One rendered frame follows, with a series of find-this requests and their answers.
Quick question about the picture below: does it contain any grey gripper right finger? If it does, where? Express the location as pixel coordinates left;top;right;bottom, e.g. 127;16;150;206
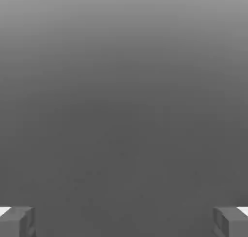
212;206;248;237

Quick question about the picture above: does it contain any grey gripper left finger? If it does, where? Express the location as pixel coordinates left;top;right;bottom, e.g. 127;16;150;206
0;206;37;237

